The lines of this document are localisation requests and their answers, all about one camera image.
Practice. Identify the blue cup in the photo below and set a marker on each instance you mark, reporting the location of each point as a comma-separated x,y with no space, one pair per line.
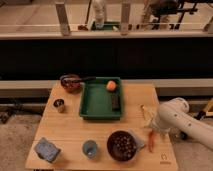
89,148

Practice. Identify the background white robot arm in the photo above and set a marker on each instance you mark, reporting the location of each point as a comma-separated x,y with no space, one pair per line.
99,7

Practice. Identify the green plastic tray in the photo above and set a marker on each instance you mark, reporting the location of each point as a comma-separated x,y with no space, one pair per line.
96,100

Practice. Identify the small metal can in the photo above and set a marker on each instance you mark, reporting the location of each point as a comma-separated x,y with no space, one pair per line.
59,104

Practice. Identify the background green tray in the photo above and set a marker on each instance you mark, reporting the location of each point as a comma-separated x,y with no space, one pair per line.
108,25

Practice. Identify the dark brown bowl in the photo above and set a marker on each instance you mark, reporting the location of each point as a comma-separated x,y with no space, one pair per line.
121,146

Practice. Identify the blue-grey box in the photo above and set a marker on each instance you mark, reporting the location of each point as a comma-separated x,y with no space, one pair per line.
46,150

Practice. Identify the red-brown pot with handle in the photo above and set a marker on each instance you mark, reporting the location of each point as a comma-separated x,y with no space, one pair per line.
72,82

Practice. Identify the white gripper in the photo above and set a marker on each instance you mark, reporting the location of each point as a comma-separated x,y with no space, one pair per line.
159,125

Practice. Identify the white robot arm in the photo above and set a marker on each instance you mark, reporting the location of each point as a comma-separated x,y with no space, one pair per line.
174,113

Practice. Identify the orange fruit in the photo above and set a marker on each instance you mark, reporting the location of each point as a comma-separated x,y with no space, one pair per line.
111,86

